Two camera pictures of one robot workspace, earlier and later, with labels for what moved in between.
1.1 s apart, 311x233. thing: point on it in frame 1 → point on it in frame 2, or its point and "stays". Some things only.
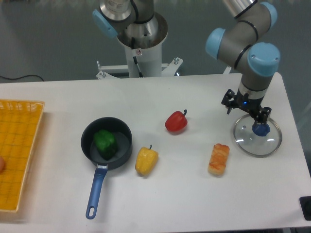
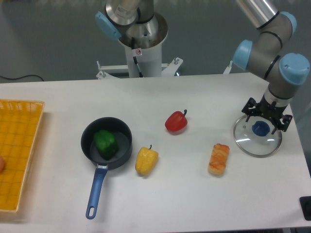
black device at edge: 305,202 stays
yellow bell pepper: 146,160 stays
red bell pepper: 176,123 stays
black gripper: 250,105 → 272,112
